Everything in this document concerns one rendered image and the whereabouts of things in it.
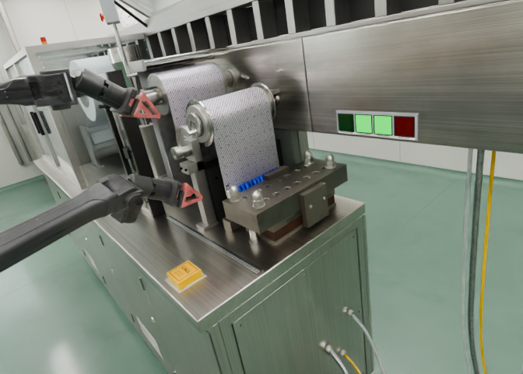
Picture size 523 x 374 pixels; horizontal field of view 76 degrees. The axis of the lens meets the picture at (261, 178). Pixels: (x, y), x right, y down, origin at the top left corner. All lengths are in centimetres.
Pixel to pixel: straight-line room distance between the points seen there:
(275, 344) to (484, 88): 83
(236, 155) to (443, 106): 58
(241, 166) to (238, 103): 20
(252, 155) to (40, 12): 576
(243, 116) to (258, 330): 62
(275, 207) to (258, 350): 39
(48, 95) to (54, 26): 572
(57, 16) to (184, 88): 550
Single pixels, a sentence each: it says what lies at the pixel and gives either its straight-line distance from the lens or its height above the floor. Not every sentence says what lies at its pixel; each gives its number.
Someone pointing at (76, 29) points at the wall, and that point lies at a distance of 666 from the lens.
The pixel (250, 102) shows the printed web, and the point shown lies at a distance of 109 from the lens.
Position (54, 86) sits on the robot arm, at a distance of 89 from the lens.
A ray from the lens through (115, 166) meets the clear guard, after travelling 199.
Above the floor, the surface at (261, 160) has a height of 108.
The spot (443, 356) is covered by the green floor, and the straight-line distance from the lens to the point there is 192.
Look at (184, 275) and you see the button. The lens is 92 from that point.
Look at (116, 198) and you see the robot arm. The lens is 82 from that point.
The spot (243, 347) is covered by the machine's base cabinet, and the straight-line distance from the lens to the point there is 96.
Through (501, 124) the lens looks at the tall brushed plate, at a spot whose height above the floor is 120.
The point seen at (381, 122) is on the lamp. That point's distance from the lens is 98.
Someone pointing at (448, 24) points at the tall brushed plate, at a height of 141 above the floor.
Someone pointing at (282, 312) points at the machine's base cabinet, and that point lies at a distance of 101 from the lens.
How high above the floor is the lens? 144
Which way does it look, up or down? 22 degrees down
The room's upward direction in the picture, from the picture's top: 10 degrees counter-clockwise
